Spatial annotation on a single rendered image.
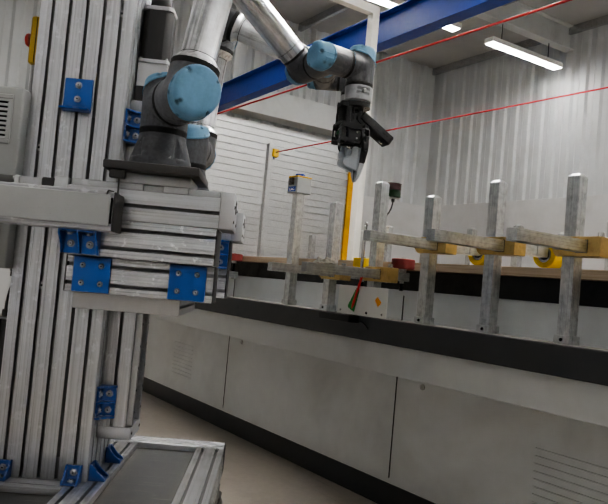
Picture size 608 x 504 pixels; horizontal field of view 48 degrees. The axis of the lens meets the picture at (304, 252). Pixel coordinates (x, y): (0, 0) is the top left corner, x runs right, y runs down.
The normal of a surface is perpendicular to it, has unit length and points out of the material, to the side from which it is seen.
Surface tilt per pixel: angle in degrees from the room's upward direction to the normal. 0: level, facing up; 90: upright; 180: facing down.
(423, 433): 90
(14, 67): 90
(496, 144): 90
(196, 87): 97
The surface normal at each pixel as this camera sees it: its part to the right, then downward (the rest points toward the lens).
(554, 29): 0.54, 0.01
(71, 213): 0.04, -0.04
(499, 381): -0.82, -0.10
